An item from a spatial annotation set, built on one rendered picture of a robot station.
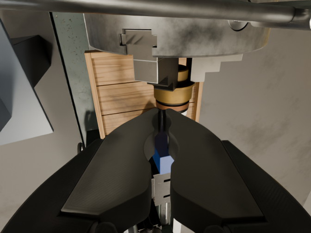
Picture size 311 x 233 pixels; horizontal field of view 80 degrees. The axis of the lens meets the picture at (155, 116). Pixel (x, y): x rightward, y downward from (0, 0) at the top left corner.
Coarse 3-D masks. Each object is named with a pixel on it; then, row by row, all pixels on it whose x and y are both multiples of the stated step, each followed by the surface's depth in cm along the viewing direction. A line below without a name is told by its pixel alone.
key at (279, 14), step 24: (0, 0) 6; (24, 0) 6; (48, 0) 6; (72, 0) 7; (96, 0) 7; (120, 0) 8; (144, 0) 8; (168, 0) 9; (192, 0) 10; (216, 0) 11
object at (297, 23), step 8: (296, 0) 16; (304, 0) 15; (296, 8) 15; (304, 8) 15; (296, 16) 15; (304, 16) 15; (256, 24) 19; (264, 24) 18; (272, 24) 17; (280, 24) 17; (288, 24) 16; (296, 24) 15; (304, 24) 15
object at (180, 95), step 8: (184, 72) 37; (184, 80) 38; (176, 88) 36; (184, 88) 37; (192, 88) 40; (160, 96) 39; (168, 96) 38; (176, 96) 37; (184, 96) 38; (160, 104) 40; (168, 104) 39; (176, 104) 39; (184, 104) 40
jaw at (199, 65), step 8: (216, 56) 37; (224, 56) 37; (232, 56) 37; (240, 56) 38; (192, 64) 37; (200, 64) 37; (208, 64) 37; (216, 64) 38; (192, 72) 38; (200, 72) 38; (192, 80) 39; (200, 80) 39
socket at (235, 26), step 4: (240, 0) 21; (244, 0) 21; (228, 20) 21; (232, 20) 21; (232, 24) 22; (236, 24) 22; (240, 24) 22; (244, 24) 22; (232, 28) 22; (236, 28) 22; (240, 28) 22
